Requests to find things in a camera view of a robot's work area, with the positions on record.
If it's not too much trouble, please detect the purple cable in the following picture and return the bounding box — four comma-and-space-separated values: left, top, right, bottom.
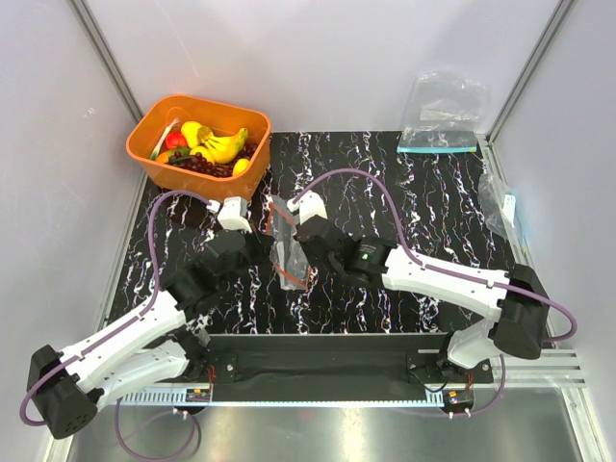
293, 167, 578, 420
18, 190, 222, 458

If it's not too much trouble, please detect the small yellow orange fruit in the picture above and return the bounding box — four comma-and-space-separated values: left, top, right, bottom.
232, 159, 250, 176

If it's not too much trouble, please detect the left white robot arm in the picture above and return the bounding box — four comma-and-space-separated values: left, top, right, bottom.
19, 230, 273, 440

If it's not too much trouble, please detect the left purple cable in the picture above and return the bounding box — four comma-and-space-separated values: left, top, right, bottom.
18, 190, 222, 458

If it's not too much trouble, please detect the orange plastic basket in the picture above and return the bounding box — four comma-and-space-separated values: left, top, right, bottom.
126, 95, 271, 202

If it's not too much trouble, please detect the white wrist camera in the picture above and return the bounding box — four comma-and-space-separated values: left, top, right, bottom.
207, 196, 252, 233
287, 191, 327, 224

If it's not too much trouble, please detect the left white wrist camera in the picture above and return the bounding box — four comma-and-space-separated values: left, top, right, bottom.
207, 196, 252, 233

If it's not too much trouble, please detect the red zip clear bag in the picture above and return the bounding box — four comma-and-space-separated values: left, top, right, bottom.
265, 195, 310, 291

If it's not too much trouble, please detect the dark red grape bunch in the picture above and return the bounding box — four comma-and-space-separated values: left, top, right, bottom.
165, 144, 256, 178

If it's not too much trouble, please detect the orange green mango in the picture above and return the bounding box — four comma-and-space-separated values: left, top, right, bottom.
155, 150, 175, 164

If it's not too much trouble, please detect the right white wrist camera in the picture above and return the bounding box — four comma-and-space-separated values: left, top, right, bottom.
287, 191, 327, 224

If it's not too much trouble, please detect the yellow banana bunch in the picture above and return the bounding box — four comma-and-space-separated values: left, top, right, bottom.
196, 126, 248, 164

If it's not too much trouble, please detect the clear plastic bag right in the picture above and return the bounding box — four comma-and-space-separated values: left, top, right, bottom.
477, 172, 522, 241

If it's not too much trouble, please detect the red apple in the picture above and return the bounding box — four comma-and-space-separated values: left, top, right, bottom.
165, 132, 189, 150

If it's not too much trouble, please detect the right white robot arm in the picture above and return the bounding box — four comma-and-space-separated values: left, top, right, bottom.
295, 216, 549, 382

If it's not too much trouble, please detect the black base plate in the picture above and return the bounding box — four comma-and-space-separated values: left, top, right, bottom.
176, 333, 494, 405

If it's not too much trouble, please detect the blue zip plastic bag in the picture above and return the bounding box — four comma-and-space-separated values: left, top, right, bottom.
397, 70, 490, 155

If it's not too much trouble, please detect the yellow pear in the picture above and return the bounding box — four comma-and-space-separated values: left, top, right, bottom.
180, 121, 202, 148

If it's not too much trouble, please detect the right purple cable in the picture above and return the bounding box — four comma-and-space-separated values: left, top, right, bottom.
293, 167, 578, 420

